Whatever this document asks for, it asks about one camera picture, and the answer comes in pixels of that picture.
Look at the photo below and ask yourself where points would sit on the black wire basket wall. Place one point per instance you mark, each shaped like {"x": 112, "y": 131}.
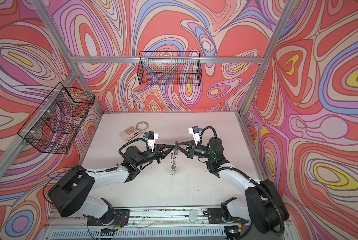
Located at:
{"x": 169, "y": 68}
{"x": 54, "y": 125}

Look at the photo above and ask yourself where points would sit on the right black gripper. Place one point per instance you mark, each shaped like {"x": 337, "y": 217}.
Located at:
{"x": 190, "y": 144}

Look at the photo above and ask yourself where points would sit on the black wire basket back wall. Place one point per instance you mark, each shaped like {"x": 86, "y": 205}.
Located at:
{"x": 169, "y": 68}

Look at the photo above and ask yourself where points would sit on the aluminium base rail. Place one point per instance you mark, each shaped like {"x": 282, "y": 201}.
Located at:
{"x": 157, "y": 223}

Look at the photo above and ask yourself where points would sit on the black wire basket left wall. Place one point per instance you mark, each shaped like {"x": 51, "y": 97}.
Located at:
{"x": 54, "y": 125}

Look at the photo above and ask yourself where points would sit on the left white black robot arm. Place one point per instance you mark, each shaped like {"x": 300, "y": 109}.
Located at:
{"x": 71, "y": 194}

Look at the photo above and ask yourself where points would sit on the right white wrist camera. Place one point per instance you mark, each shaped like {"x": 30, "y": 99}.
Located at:
{"x": 196, "y": 133}

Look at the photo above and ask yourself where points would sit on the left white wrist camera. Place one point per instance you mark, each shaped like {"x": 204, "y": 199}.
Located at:
{"x": 151, "y": 139}

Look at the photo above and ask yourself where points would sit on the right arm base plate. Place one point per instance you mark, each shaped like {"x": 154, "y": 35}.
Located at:
{"x": 222, "y": 216}

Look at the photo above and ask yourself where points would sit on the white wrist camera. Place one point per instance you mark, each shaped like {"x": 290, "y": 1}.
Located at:
{"x": 196, "y": 133}
{"x": 151, "y": 139}

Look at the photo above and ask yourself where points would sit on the white oval puck on rail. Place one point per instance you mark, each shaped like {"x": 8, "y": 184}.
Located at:
{"x": 193, "y": 215}

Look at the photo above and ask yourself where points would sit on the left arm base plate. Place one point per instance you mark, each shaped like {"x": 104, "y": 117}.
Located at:
{"x": 113, "y": 217}

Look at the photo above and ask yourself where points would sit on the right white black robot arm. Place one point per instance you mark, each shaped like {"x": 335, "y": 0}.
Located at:
{"x": 264, "y": 207}

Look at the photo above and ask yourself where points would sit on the metal disc key ring holder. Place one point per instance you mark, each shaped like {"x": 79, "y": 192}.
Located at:
{"x": 174, "y": 160}

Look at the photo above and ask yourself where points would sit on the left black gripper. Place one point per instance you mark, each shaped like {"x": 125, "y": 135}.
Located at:
{"x": 159, "y": 154}

